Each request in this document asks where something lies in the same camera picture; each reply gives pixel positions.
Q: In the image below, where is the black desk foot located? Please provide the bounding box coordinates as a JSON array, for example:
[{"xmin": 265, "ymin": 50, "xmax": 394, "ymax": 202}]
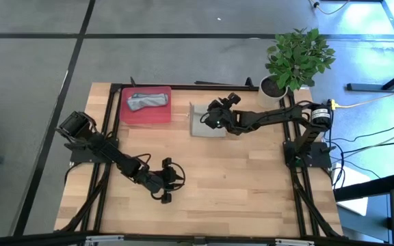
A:
[{"xmin": 346, "ymin": 62, "xmax": 394, "ymax": 93}]

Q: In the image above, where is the black aluminium table frame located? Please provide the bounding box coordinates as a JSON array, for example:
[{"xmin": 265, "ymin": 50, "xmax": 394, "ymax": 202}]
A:
[{"xmin": 55, "ymin": 77, "xmax": 345, "ymax": 240}]

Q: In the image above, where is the cable with black plug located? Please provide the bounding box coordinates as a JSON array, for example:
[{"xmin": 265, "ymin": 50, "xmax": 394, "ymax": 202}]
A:
[{"xmin": 308, "ymin": 0, "xmax": 351, "ymax": 16}]

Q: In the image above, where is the yellow hanging power cord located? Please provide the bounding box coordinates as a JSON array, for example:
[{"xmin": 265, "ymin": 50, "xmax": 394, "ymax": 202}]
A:
[{"xmin": 335, "ymin": 83, "xmax": 394, "ymax": 109}]

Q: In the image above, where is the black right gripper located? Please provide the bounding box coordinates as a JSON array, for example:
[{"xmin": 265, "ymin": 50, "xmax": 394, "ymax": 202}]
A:
[{"xmin": 200, "ymin": 92, "xmax": 244, "ymax": 137}]

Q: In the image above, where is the black crossbeam with brackets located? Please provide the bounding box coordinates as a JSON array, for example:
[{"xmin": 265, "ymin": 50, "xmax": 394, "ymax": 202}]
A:
[{"xmin": 0, "ymin": 231, "xmax": 394, "ymax": 246}]

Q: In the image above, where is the grey waffle microfiber towel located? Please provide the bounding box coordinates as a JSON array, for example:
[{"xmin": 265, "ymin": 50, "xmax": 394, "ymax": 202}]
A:
[{"xmin": 189, "ymin": 101, "xmax": 228, "ymax": 139}]

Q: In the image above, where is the green leafy plant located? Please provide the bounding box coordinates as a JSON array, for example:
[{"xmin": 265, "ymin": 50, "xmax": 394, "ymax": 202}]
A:
[{"xmin": 264, "ymin": 27, "xmax": 337, "ymax": 92}]

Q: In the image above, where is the black floor cable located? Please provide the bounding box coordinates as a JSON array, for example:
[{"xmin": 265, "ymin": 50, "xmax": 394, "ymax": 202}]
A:
[{"xmin": 315, "ymin": 107, "xmax": 394, "ymax": 145}]

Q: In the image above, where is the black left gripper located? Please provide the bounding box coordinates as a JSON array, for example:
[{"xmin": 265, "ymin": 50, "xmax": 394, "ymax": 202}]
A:
[{"xmin": 141, "ymin": 156, "xmax": 179, "ymax": 205}]

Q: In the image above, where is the white plant pot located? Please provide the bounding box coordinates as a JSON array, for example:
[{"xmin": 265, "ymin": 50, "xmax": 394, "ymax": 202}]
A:
[{"xmin": 257, "ymin": 74, "xmax": 289, "ymax": 109}]

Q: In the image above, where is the black desk beam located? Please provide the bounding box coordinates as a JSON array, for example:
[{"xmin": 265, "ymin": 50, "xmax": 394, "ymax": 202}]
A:
[{"xmin": 333, "ymin": 172, "xmax": 394, "ymax": 203}]

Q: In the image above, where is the teal microfiber towel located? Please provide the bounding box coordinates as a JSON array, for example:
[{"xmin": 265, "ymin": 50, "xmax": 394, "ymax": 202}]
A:
[{"xmin": 126, "ymin": 92, "xmax": 170, "ymax": 113}]

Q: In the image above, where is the pink plastic basket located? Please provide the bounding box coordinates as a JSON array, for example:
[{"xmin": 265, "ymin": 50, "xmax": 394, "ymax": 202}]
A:
[{"xmin": 119, "ymin": 85, "xmax": 173, "ymax": 126}]

